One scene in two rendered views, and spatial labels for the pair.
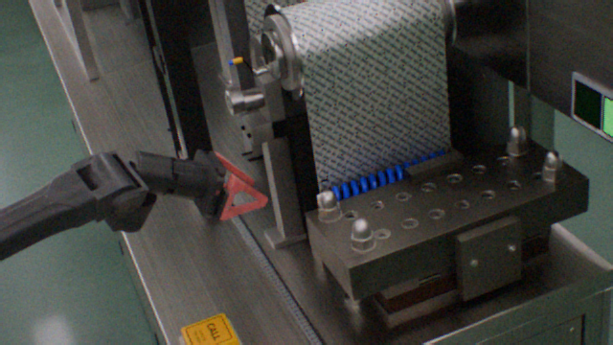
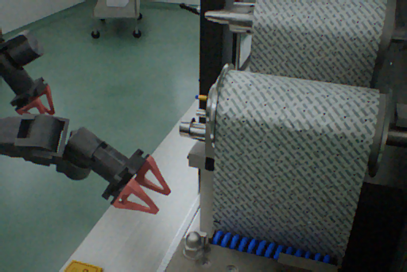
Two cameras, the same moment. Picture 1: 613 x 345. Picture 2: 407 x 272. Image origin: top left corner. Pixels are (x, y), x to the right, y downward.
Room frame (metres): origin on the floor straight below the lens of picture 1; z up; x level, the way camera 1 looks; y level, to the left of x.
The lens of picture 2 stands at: (0.62, -0.35, 1.58)
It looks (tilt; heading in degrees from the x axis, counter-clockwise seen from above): 30 degrees down; 35
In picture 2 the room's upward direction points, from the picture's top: 1 degrees clockwise
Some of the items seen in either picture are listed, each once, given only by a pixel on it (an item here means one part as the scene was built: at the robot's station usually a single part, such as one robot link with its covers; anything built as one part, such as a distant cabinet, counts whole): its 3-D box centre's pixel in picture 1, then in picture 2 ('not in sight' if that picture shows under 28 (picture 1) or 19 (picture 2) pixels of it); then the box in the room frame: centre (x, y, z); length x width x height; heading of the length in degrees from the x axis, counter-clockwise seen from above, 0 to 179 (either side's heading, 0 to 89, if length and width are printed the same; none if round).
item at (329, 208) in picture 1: (329, 203); (193, 242); (1.06, -0.03, 1.05); 0.04 x 0.04 x 0.04
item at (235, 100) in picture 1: (235, 101); (187, 126); (1.19, 0.09, 1.18); 0.04 x 0.02 x 0.04; 18
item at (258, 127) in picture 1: (270, 163); (204, 184); (1.21, 0.06, 1.05); 0.06 x 0.05 x 0.31; 108
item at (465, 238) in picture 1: (489, 258); not in sight; (0.98, -0.24, 0.96); 0.10 x 0.03 x 0.11; 108
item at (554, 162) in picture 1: (553, 163); not in sight; (1.07, -0.37, 1.05); 0.04 x 0.04 x 0.04
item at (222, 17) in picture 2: not in sight; (219, 16); (1.40, 0.16, 1.33); 0.06 x 0.03 x 0.03; 108
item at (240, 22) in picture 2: not in sight; (246, 18); (1.42, 0.10, 1.33); 0.06 x 0.06 x 0.06; 18
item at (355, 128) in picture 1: (382, 126); (280, 207); (1.16, -0.13, 1.11); 0.23 x 0.01 x 0.18; 108
